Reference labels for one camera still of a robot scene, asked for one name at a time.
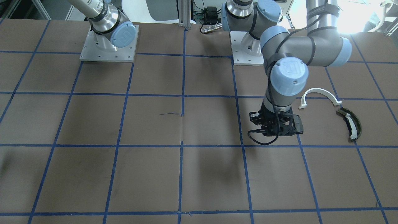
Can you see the dark green brake shoe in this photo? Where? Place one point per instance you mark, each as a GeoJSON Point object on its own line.
{"type": "Point", "coordinates": [352, 121]}

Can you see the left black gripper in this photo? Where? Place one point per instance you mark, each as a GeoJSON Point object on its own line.
{"type": "Point", "coordinates": [256, 118]}

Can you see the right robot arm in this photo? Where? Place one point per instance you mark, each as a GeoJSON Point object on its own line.
{"type": "Point", "coordinates": [107, 20]}

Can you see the white chair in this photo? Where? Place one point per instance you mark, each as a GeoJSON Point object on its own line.
{"type": "Point", "coordinates": [151, 11]}

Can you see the aluminium frame post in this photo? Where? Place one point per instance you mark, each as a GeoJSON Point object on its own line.
{"type": "Point", "coordinates": [184, 13]}

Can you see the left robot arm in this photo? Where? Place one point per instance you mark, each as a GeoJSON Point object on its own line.
{"type": "Point", "coordinates": [286, 57]}

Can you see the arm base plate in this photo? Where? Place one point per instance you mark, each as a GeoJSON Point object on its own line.
{"type": "Point", "coordinates": [246, 49]}
{"type": "Point", "coordinates": [97, 48]}

